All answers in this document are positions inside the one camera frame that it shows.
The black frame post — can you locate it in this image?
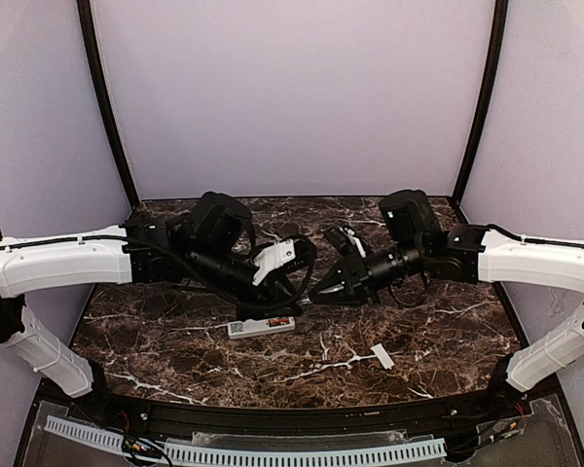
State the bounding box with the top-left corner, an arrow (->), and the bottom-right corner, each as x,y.
451,0 -> 509,206
76,0 -> 140,209

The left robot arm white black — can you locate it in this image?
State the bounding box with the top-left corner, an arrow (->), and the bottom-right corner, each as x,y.
0,192 -> 316,399

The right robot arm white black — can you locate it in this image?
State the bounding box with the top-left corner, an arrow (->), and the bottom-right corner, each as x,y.
309,190 -> 584,394

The left black frame post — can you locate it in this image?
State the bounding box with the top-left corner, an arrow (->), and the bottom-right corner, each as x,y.
76,0 -> 140,209

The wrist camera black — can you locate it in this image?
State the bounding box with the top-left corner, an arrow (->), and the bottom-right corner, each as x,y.
250,233 -> 318,288
323,226 -> 372,259

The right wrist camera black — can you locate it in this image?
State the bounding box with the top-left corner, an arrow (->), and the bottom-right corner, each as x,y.
323,226 -> 372,259

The right circuit board with wires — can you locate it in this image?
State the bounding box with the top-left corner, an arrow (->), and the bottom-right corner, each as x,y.
478,419 -> 527,446

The centre white slotted cable duct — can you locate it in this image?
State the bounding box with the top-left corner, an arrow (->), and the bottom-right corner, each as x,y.
164,438 -> 447,467

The white remote control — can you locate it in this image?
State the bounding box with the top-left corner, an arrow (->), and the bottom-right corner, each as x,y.
227,317 -> 296,340

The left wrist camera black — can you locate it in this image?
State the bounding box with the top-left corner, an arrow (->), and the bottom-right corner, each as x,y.
250,233 -> 318,288

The left white slotted cable duct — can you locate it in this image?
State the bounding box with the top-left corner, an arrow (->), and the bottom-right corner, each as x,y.
44,415 -> 123,455

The right black frame post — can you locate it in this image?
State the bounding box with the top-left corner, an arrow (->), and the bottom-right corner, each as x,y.
451,0 -> 509,206

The white slotted cable duct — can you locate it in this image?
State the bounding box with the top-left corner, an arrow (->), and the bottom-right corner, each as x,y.
44,415 -> 123,455
164,438 -> 447,467

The black front rail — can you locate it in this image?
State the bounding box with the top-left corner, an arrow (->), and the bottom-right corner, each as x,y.
60,391 -> 520,439

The clear plastic screwdriver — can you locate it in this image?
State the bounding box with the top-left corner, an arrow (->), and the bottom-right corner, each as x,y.
317,284 -> 345,295

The white battery cover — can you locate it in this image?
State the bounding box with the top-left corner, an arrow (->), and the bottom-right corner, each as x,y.
371,343 -> 395,370

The small circuit board with wires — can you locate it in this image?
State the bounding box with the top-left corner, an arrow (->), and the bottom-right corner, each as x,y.
121,434 -> 164,461

